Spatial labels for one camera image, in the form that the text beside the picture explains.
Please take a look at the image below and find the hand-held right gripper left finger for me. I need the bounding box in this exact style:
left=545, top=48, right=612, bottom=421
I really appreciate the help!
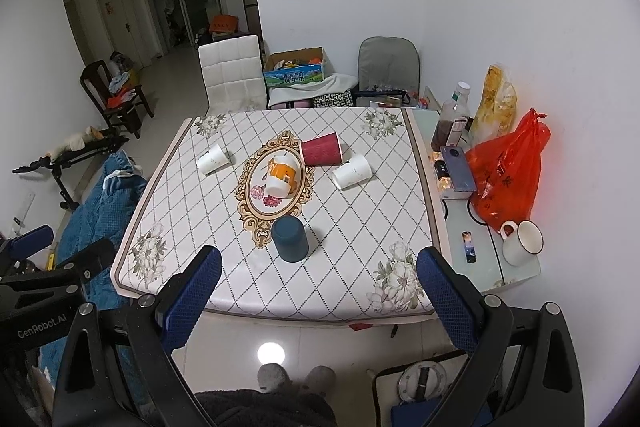
left=50, top=246, right=223, bottom=427

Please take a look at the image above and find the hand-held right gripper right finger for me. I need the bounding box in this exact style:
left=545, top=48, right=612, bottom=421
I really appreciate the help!
left=416, top=247, right=586, bottom=427

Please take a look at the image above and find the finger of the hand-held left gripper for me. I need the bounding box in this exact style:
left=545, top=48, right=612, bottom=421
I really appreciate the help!
left=52, top=237, right=117, bottom=278
left=0, top=224, right=55, bottom=265

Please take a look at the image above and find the teal cup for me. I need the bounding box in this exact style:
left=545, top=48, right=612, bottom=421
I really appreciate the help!
left=271, top=215, right=310, bottom=263

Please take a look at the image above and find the white paper cup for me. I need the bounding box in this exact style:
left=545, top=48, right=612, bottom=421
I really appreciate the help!
left=196, top=144, right=236, bottom=176
left=331, top=153, right=372, bottom=191

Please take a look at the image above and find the orange and white cup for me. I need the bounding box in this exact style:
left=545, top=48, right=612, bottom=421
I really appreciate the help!
left=264, top=152, right=305, bottom=198

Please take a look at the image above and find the red paper cup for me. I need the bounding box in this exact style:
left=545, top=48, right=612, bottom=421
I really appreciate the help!
left=300, top=132, right=343, bottom=166

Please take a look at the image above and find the blue quilted blanket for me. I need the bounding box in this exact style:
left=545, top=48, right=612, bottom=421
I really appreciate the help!
left=37, top=149, right=148, bottom=378

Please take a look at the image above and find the white glass side table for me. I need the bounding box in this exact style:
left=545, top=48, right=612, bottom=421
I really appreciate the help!
left=405, top=107, right=542, bottom=293

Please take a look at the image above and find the white round device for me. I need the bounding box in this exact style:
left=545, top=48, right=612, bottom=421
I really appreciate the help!
left=398, top=361, right=447, bottom=403

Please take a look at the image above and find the white enamel mug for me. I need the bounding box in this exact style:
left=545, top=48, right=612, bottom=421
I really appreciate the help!
left=500, top=220, right=544, bottom=267

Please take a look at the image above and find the black folding stand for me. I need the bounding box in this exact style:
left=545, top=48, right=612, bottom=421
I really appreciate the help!
left=12, top=132, right=128, bottom=212

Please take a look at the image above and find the stuffed toy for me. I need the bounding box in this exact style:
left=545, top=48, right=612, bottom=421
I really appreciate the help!
left=47, top=127, right=108, bottom=158

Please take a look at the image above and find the grey slipper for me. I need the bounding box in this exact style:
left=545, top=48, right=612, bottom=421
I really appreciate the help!
left=304, top=366, right=337, bottom=395
left=257, top=363, right=293, bottom=393

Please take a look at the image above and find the white floral diamond tablecloth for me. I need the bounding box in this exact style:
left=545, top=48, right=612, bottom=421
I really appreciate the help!
left=110, top=107, right=436, bottom=323

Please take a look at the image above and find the grey smartphone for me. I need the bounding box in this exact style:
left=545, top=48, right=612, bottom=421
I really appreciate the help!
left=440, top=146, right=478, bottom=194

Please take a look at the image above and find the person's dark clothing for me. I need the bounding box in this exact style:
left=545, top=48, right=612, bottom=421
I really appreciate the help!
left=195, top=388, right=337, bottom=427

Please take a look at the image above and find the red plastic bag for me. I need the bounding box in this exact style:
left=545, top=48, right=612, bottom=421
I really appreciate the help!
left=466, top=108, right=552, bottom=233

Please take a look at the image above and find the pile of clothes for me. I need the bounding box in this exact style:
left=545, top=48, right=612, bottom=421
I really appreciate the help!
left=107, top=69, right=141, bottom=108

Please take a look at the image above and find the dark wooden chair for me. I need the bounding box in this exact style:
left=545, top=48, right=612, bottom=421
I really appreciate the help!
left=80, top=59, right=155, bottom=138

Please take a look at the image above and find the clear bottle with dark liquid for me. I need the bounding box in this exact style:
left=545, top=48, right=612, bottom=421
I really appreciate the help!
left=431, top=81, right=472, bottom=152

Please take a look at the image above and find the yellow plastic bag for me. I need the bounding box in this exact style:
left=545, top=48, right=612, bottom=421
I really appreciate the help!
left=472, top=65, right=518, bottom=145

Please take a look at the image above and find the white padded chair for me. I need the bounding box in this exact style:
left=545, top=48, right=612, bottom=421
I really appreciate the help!
left=198, top=35, right=267, bottom=114

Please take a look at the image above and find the patterned black and white bag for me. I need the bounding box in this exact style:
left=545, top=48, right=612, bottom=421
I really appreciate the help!
left=312, top=91, right=353, bottom=108

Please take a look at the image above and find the beige door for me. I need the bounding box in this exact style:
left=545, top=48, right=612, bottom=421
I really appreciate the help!
left=95, top=0, right=143, bottom=68

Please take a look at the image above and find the cardboard box with blue print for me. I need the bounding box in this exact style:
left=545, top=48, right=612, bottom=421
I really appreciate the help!
left=263, top=47, right=328, bottom=88

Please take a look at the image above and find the white cloth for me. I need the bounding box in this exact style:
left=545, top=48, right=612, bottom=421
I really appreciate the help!
left=268, top=72, right=360, bottom=108

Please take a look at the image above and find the grey cushioned chair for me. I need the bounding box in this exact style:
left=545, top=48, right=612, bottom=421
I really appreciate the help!
left=351, top=37, right=420, bottom=108

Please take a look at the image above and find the orange box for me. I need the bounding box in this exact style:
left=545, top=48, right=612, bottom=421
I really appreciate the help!
left=207, top=14, right=239, bottom=34

